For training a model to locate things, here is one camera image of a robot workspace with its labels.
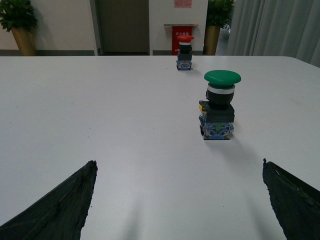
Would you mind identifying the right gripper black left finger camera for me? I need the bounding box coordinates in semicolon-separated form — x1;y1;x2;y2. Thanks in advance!
0;160;98;240

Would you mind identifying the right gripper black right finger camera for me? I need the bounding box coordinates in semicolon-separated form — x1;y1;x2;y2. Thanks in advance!
262;159;320;240

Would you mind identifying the green mushroom push button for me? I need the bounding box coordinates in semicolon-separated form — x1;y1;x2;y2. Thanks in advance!
199;70;241;140

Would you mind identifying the red mushroom push button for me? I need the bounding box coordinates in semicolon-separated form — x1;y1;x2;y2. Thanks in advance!
176;35;194;71

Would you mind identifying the grey curtain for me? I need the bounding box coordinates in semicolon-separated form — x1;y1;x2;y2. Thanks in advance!
226;0;320;67

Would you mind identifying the dark doorway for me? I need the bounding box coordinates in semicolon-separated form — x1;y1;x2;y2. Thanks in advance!
90;0;150;56

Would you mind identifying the left potted plant gold vase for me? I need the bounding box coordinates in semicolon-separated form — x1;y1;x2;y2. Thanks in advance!
0;0;38;56

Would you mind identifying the potted plant gold vase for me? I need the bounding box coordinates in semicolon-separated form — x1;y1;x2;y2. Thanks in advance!
0;0;38;56
203;0;235;55

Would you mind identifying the right potted plant gold vase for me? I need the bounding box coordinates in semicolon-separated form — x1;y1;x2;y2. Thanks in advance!
203;0;235;55

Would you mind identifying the red fire extinguisher box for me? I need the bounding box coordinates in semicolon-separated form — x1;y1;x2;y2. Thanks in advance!
164;23;199;56

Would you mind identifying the pink wall notice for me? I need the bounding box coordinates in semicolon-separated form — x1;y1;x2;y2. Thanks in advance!
174;0;192;8

